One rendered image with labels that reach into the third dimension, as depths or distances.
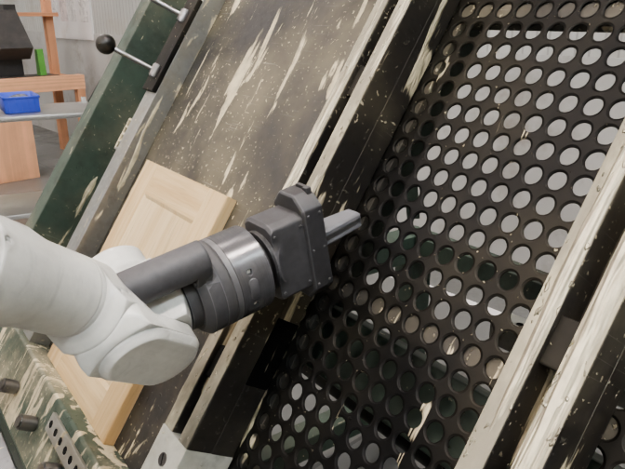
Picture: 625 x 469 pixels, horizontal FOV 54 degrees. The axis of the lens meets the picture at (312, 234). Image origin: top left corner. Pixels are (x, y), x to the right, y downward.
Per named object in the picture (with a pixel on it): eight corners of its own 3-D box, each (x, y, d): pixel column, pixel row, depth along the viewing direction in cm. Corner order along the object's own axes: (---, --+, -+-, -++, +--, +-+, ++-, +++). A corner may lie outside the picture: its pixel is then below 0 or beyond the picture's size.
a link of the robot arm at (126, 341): (161, 391, 57) (65, 381, 45) (118, 318, 61) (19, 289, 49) (214, 346, 57) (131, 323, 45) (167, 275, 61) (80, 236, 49)
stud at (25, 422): (30, 427, 101) (11, 424, 99) (36, 413, 101) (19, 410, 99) (33, 435, 99) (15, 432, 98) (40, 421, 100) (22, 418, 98)
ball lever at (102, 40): (157, 84, 122) (93, 50, 119) (166, 67, 122) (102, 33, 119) (155, 80, 118) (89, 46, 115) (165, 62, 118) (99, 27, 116)
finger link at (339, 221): (365, 221, 68) (320, 241, 65) (346, 213, 71) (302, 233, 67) (363, 207, 67) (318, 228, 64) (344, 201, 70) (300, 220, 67)
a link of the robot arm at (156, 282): (236, 338, 62) (130, 394, 57) (184, 261, 67) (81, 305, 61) (248, 274, 53) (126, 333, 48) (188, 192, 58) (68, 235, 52)
